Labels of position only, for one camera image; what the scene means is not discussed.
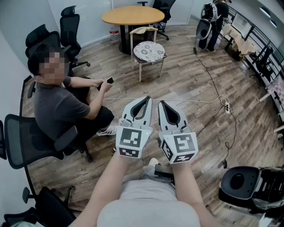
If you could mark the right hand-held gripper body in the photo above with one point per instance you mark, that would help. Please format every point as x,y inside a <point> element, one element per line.
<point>179,146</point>

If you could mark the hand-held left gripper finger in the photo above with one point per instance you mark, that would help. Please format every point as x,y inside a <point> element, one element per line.
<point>148,115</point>
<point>127,112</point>

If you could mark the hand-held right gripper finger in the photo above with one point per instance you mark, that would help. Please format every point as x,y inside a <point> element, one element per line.
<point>162,122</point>
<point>180,118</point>

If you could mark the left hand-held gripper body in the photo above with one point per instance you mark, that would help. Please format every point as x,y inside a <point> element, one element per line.
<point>133,139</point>

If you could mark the light wooden chair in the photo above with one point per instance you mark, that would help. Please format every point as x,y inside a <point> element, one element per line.
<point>140,73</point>

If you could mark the person's left forearm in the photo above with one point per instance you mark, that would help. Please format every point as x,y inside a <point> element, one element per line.
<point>106,184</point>

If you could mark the person's right forearm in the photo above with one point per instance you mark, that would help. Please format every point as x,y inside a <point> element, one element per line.
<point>188,190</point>

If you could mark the black mesh office chair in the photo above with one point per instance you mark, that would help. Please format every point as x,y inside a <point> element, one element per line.
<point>22,142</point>
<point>163,9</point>
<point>2,142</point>
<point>42,36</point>
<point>51,208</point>
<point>69,28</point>

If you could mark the person's white shoe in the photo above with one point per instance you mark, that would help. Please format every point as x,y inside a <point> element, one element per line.
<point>153,161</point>

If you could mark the black waist box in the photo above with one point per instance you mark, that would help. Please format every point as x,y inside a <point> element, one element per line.
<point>164,174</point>

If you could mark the person's grey trousers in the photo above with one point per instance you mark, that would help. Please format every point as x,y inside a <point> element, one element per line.
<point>147,173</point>

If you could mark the white power strip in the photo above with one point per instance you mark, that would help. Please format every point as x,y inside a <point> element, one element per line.
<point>227,109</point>

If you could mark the person's grey shirt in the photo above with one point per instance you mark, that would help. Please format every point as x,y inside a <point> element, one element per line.
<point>146,204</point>

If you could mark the grey shell backpack rig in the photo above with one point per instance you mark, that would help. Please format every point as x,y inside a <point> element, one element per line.
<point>239,184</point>

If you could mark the clear water bottle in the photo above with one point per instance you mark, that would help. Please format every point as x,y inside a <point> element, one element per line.
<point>113,31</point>

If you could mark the beige table cloth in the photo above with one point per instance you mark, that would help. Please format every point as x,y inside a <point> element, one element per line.
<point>241,44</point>

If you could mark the round wooden table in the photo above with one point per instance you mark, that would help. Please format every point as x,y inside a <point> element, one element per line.
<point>133,15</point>

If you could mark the black equipment stand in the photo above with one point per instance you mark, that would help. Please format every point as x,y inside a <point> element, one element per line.
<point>264,64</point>

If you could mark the checkered cloth wooden bench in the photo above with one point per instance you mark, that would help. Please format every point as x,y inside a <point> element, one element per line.
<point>278,88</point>

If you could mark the black framed white board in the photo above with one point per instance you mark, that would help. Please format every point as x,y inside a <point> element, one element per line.
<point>241,23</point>

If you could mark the black metal railing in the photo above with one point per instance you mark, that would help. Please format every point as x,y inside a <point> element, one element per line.
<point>253,24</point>

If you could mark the black desk frame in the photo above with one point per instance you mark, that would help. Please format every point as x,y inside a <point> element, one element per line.
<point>233,52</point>

